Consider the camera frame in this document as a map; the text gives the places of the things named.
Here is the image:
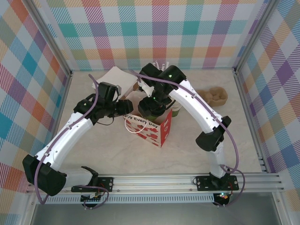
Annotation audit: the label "slotted grey cable duct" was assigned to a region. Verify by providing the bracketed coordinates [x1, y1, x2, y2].
[45, 195, 216, 204]

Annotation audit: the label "brown cardboard napkin tray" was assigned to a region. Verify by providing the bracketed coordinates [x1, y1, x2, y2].
[120, 81, 141, 100]

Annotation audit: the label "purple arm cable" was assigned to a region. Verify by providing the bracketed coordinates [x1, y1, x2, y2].
[128, 69, 247, 208]
[34, 74, 111, 210]

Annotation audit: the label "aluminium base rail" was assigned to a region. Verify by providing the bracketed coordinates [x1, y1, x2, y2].
[27, 173, 283, 194]

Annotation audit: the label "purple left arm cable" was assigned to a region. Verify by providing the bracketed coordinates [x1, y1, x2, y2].
[34, 74, 111, 210]

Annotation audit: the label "aluminium frame post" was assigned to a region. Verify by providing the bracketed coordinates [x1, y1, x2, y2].
[27, 0, 73, 75]
[233, 0, 281, 73]

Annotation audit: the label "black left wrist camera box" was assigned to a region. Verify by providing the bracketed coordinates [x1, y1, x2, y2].
[97, 82, 122, 104]

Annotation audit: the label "green paper coffee cup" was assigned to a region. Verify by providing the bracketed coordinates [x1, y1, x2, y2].
[144, 112, 166, 122]

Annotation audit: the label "brown pulp cup carrier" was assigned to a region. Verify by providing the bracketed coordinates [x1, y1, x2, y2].
[196, 86, 227, 103]

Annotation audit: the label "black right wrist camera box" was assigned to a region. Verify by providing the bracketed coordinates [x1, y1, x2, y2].
[140, 62, 163, 82]

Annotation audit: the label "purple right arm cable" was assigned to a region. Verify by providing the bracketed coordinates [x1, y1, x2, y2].
[128, 69, 247, 208]

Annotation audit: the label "stack of white napkins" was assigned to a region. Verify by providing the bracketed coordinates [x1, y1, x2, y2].
[92, 66, 138, 97]

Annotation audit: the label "white gift bag red flowers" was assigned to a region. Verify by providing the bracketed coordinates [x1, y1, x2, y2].
[123, 103, 173, 149]

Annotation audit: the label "aluminium side rail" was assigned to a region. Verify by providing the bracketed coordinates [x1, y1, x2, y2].
[55, 70, 73, 113]
[234, 67, 269, 174]

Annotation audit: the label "stack of pulp cup carriers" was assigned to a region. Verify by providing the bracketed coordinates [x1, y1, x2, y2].
[207, 95, 228, 107]

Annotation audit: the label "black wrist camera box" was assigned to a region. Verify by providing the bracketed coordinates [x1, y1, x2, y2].
[97, 82, 122, 104]
[140, 62, 163, 82]

